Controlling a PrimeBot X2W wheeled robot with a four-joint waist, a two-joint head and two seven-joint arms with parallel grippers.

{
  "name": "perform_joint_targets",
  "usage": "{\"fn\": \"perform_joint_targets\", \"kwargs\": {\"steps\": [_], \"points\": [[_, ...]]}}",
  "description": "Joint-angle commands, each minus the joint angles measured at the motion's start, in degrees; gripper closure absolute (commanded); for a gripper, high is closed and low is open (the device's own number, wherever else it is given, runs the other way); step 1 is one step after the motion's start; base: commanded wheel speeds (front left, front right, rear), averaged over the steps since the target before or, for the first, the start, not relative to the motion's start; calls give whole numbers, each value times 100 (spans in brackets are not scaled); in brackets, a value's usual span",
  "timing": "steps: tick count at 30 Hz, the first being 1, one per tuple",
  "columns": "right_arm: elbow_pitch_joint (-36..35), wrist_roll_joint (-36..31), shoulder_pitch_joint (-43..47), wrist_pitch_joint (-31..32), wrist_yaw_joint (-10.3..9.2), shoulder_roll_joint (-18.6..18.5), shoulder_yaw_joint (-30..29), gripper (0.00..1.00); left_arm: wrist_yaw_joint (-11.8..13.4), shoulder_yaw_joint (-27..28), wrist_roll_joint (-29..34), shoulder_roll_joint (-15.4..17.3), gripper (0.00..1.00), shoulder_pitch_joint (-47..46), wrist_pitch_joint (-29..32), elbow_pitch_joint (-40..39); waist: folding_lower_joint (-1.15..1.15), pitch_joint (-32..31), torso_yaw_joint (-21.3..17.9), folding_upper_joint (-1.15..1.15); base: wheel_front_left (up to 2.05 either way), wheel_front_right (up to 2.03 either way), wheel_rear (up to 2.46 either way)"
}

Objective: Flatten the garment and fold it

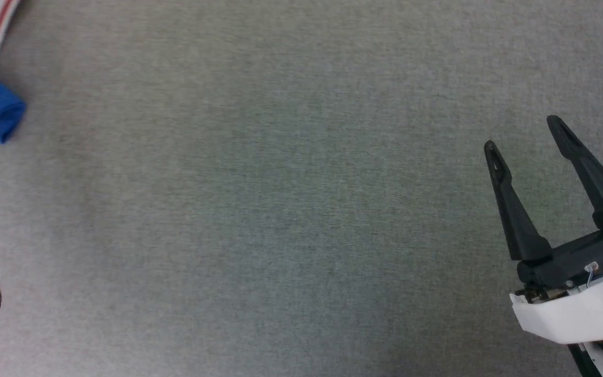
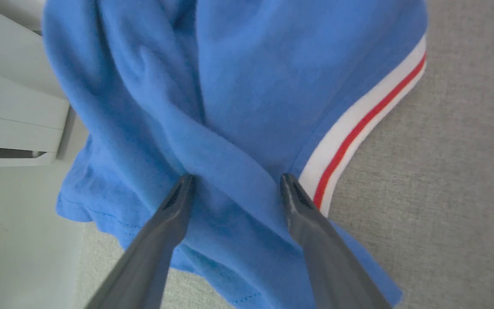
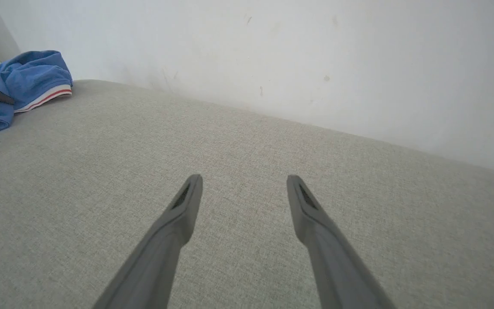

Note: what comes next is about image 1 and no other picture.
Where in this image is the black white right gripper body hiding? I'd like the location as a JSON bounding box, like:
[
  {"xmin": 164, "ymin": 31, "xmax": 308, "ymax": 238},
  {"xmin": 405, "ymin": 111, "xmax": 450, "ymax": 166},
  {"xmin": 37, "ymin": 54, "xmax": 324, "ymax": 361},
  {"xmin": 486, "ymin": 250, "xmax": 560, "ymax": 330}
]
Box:
[{"xmin": 509, "ymin": 224, "xmax": 603, "ymax": 345}]

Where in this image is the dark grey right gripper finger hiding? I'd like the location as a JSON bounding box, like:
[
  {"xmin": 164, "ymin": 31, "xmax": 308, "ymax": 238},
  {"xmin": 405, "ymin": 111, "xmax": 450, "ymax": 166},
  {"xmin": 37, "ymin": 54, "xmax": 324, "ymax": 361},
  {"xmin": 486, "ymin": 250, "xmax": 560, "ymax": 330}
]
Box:
[
  {"xmin": 546, "ymin": 115, "xmax": 603, "ymax": 236},
  {"xmin": 484, "ymin": 140, "xmax": 553, "ymax": 262}
]

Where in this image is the grey fabric sofa cushion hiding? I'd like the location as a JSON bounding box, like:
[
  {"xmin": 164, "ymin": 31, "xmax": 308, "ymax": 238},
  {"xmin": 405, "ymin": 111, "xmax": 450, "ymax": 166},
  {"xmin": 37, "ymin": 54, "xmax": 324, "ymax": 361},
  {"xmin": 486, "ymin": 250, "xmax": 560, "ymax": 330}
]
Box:
[{"xmin": 0, "ymin": 0, "xmax": 603, "ymax": 377}]

